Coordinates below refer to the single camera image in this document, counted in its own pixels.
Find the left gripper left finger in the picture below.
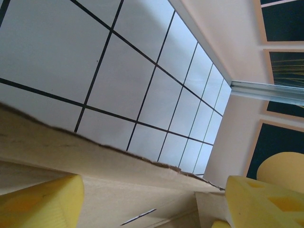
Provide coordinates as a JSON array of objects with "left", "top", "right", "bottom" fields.
[{"left": 0, "top": 174, "right": 85, "bottom": 228}]

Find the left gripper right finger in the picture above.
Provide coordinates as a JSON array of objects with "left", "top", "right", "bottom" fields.
[{"left": 211, "top": 175, "right": 304, "bottom": 228}]

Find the brown cardboard box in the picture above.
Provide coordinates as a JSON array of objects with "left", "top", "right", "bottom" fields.
[{"left": 0, "top": 101, "right": 229, "bottom": 228}]

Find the aluminium corner post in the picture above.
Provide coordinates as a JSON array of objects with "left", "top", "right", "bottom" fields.
[{"left": 229, "top": 80, "right": 304, "bottom": 105}]

